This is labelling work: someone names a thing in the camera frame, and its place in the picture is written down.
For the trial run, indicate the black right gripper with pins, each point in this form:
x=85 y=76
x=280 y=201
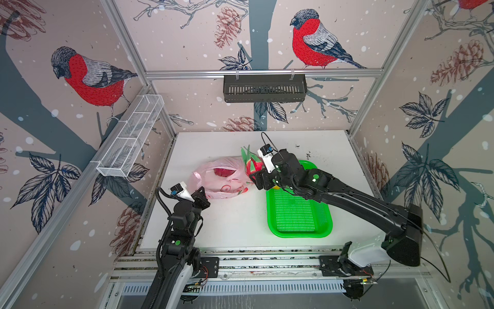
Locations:
x=259 y=179

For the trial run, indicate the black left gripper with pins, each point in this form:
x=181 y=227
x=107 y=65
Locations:
x=200 y=197

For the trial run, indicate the pink plastic bag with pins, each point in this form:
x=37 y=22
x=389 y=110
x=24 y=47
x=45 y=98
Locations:
x=223 y=178

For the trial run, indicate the red fruit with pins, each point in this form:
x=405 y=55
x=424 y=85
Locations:
x=251 y=161

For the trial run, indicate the green plastic perforated basket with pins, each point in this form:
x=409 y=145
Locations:
x=291 y=216

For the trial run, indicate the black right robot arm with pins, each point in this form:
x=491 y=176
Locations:
x=401 y=228

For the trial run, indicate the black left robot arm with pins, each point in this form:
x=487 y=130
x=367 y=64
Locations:
x=176 y=256

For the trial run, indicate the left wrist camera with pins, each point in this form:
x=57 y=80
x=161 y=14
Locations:
x=180 y=192

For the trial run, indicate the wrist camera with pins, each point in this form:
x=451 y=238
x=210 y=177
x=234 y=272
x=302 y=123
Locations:
x=266 y=153
x=180 y=192

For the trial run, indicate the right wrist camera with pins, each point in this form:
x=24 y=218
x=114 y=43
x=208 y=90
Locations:
x=266 y=153

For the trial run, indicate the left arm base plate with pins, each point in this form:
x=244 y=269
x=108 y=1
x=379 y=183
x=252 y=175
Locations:
x=209 y=268

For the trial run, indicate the aluminium mounting rail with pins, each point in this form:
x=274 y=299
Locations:
x=292 y=272

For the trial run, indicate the black hanging wall basket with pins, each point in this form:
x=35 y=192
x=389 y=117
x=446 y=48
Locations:
x=265 y=88

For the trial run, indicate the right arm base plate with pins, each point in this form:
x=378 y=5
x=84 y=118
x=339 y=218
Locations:
x=335 y=266

